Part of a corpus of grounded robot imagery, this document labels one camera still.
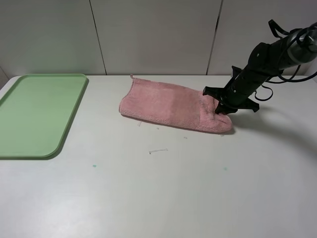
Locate green plastic tray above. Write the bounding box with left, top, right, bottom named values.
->
left=0, top=74, right=89, bottom=160

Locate pink fluffy towel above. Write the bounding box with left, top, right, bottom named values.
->
left=119, top=76, right=232, bottom=133

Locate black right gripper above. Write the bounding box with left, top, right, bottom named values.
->
left=203, top=42, right=282, bottom=115

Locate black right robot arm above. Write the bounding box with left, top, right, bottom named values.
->
left=203, top=20, right=317, bottom=114

